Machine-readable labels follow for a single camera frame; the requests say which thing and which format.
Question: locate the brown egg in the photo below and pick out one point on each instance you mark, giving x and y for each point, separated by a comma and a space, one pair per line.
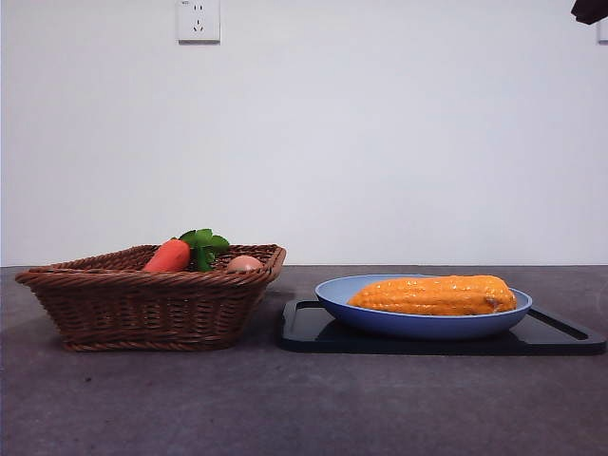
243, 263

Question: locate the carrot with green leaves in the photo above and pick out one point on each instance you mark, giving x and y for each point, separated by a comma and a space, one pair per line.
168, 256

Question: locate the white wall plate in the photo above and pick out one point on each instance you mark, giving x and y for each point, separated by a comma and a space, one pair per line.
603, 33

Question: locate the black rectangular tray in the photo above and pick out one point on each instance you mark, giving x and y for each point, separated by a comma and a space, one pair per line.
309, 337

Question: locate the blue round plate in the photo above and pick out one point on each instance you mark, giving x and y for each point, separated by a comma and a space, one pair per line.
418, 325

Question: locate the brown wicker basket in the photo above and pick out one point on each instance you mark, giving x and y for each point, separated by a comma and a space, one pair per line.
142, 313

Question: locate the white wall socket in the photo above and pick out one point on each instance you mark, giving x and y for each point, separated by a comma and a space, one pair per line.
199, 28

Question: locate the orange corn cob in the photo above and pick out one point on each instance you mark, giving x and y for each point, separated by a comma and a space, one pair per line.
427, 297

